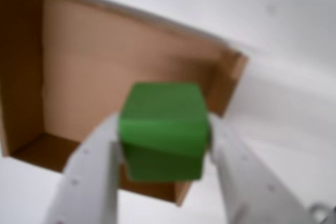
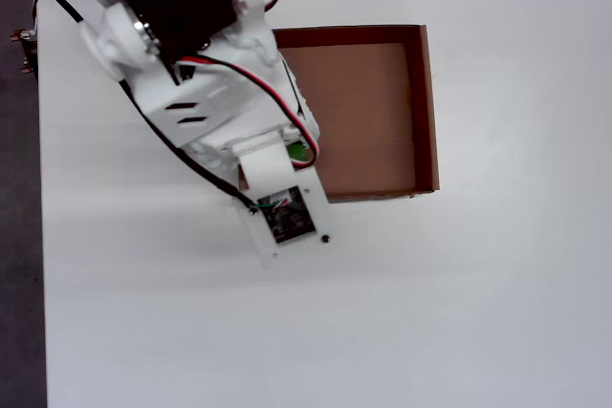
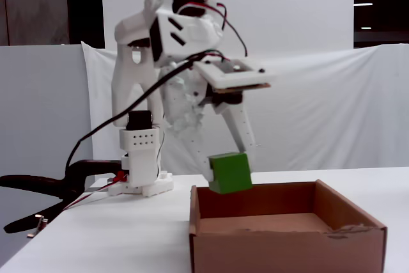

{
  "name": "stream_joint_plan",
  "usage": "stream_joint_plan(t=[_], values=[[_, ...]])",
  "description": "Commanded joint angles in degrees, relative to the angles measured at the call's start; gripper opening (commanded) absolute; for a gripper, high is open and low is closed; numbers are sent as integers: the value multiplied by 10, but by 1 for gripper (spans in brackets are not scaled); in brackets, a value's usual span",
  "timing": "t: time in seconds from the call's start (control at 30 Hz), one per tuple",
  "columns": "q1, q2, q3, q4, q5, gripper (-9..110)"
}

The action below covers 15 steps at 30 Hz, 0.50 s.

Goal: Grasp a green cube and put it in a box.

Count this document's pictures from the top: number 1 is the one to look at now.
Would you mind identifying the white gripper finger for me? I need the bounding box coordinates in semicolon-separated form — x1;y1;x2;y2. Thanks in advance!
208;115;323;224
44;113;124;224

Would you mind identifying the green cube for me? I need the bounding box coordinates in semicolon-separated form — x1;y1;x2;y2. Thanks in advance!
118;81;211;183

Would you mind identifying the brown cardboard box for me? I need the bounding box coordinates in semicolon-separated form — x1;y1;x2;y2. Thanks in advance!
0;0;249;207

